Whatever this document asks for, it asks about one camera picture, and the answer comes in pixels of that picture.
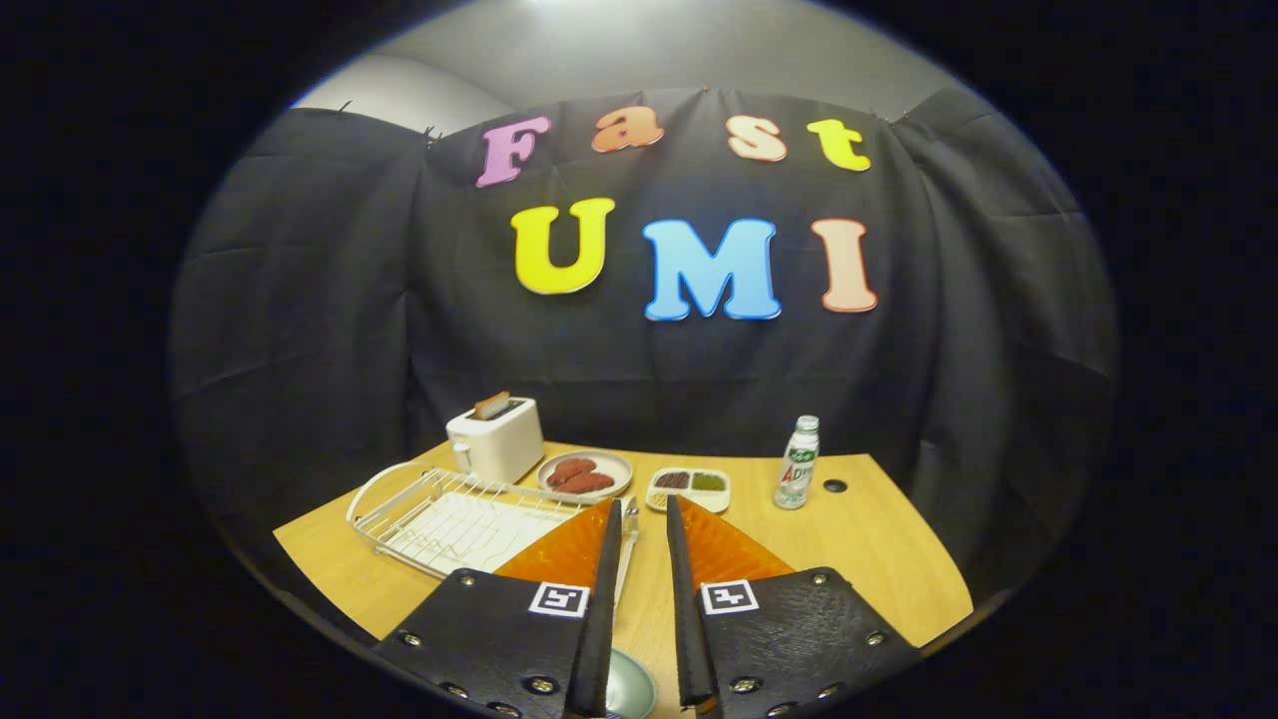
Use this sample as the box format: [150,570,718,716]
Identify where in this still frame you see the white drink bottle green label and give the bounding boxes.
[773,415,822,511]

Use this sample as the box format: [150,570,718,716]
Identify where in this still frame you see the white wire dish rack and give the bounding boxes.
[345,461,600,580]

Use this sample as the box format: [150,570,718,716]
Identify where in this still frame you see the beige round plate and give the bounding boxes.
[536,449,635,500]

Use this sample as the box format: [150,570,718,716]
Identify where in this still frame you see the pale green plate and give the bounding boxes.
[604,647,658,719]

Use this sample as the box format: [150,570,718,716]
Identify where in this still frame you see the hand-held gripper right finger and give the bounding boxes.
[665,493,924,719]

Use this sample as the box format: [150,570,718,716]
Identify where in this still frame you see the white divided dish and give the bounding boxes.
[645,467,732,514]

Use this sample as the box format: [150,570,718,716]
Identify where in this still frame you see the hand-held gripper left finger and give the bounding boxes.
[370,497,626,719]

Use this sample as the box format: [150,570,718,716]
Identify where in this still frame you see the metal spoon with white knob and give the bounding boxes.
[613,496,641,610]

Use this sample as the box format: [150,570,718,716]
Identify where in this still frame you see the white toaster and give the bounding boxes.
[445,396,546,486]

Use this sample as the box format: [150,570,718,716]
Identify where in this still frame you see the white drip tray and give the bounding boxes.
[384,491,585,575]

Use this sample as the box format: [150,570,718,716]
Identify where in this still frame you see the black backdrop cloth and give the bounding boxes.
[168,85,1117,640]

